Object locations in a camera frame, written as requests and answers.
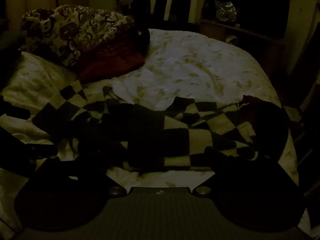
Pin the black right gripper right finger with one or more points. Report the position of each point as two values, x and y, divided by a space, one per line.
257 195

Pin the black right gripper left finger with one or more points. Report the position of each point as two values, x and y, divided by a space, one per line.
65 195

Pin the black white checkered garment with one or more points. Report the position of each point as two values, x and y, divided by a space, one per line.
188 134

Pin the white floral bed sheet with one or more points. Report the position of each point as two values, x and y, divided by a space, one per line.
179 64

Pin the patterned cartoon blanket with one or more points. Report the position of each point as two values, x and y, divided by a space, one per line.
64 35

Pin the dark red pillow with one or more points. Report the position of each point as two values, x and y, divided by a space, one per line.
126 52

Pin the dark bedside cabinet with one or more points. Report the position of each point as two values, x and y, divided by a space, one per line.
260 25

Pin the shiny crumpled bag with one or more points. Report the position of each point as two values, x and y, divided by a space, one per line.
225 11

